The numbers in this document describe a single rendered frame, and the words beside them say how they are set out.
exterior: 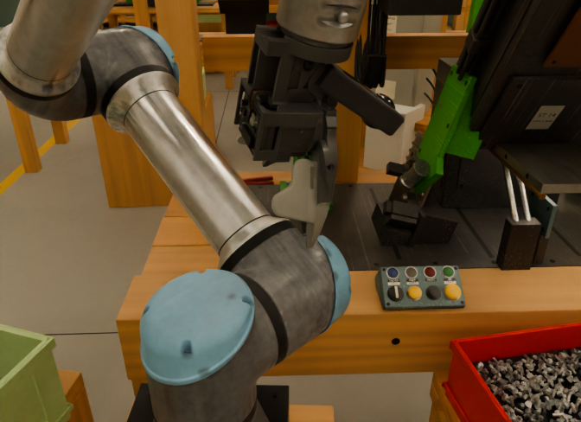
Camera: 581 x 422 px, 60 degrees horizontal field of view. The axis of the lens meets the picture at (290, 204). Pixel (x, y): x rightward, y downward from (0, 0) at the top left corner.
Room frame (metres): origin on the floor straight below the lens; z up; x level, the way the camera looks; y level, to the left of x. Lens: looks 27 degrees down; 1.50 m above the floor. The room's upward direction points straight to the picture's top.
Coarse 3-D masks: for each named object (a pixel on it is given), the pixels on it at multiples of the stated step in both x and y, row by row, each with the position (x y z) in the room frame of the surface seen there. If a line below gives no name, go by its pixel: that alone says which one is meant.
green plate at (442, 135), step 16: (448, 80) 1.05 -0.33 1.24; (464, 80) 0.98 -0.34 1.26; (448, 96) 1.02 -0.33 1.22; (464, 96) 0.95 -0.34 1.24; (448, 112) 0.99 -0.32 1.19; (464, 112) 0.96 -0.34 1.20; (432, 128) 1.03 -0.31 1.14; (448, 128) 0.96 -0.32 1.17; (464, 128) 0.96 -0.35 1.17; (432, 144) 1.00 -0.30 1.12; (448, 144) 0.95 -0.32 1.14; (464, 144) 0.96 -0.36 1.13; (480, 144) 0.97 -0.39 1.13
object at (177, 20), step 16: (160, 0) 1.30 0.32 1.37; (176, 0) 1.30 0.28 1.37; (192, 0) 1.32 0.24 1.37; (368, 0) 1.32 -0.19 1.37; (160, 16) 1.30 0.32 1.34; (176, 16) 1.30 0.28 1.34; (192, 16) 1.31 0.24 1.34; (160, 32) 1.30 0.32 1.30; (176, 32) 1.30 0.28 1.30; (192, 32) 1.31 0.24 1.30; (176, 48) 1.30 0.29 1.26; (192, 48) 1.31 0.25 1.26; (352, 48) 1.32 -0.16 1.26; (192, 64) 1.31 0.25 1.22; (336, 64) 1.32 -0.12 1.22; (352, 64) 1.32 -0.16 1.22; (192, 80) 1.31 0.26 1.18; (192, 96) 1.31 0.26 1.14; (192, 112) 1.31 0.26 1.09; (336, 112) 1.32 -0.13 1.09; (352, 112) 1.32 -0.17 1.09; (336, 128) 1.32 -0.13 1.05; (352, 128) 1.32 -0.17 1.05; (336, 144) 1.32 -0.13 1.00; (352, 144) 1.32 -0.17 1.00; (352, 160) 1.32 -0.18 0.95; (336, 176) 1.32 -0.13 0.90; (352, 176) 1.32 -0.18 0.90
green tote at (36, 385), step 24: (0, 336) 0.61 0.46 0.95; (24, 336) 0.59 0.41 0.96; (48, 336) 0.59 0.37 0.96; (0, 360) 0.61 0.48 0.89; (24, 360) 0.54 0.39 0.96; (48, 360) 0.57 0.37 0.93; (0, 384) 0.50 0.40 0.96; (24, 384) 0.53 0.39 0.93; (48, 384) 0.56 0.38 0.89; (0, 408) 0.48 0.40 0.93; (24, 408) 0.51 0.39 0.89; (48, 408) 0.55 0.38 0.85; (72, 408) 0.58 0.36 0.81
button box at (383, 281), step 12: (384, 276) 0.77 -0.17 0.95; (420, 276) 0.77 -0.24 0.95; (444, 276) 0.77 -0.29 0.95; (456, 276) 0.77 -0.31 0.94; (384, 288) 0.75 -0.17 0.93; (408, 288) 0.75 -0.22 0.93; (420, 288) 0.75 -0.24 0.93; (444, 288) 0.75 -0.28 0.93; (384, 300) 0.73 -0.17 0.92; (396, 300) 0.73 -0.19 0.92; (408, 300) 0.73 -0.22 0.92; (420, 300) 0.73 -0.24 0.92; (432, 300) 0.73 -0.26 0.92; (444, 300) 0.73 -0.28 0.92; (456, 300) 0.73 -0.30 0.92
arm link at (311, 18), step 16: (288, 0) 0.45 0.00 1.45; (304, 0) 0.43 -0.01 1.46; (320, 0) 0.43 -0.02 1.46; (336, 0) 0.43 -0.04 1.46; (352, 0) 0.43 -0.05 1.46; (288, 16) 0.45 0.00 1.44; (304, 16) 0.43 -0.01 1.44; (320, 16) 0.43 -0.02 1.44; (336, 16) 0.43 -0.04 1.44; (352, 16) 0.44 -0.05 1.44; (288, 32) 0.45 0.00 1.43; (304, 32) 0.44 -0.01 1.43; (320, 32) 0.43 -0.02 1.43; (336, 32) 0.44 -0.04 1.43; (352, 32) 0.45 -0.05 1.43
